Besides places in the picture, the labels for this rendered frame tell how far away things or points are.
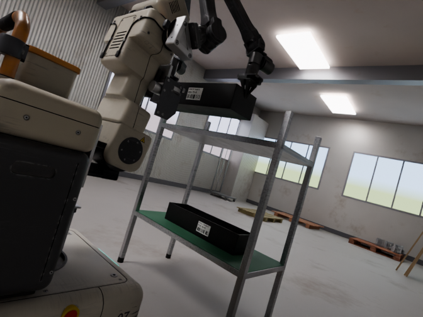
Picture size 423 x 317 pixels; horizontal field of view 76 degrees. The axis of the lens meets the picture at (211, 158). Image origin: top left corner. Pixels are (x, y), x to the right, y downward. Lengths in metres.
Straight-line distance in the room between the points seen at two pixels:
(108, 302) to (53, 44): 5.16
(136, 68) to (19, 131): 0.50
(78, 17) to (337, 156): 7.41
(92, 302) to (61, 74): 0.69
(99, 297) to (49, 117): 0.56
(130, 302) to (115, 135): 0.58
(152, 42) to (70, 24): 4.92
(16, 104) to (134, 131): 0.44
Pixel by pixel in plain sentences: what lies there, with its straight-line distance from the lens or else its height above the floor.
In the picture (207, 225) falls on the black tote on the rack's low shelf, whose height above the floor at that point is 0.43.
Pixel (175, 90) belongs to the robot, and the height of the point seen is 1.01.
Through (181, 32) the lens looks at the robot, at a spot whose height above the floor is 1.17.
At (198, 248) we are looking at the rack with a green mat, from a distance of 1.44.
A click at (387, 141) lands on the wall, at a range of 8.82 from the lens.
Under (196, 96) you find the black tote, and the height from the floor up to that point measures 1.06.
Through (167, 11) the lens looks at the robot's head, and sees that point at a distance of 1.18.
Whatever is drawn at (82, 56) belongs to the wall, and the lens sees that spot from 5.95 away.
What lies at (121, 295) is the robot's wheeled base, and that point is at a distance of 1.04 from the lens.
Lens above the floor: 0.74
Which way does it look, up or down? 2 degrees up
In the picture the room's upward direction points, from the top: 17 degrees clockwise
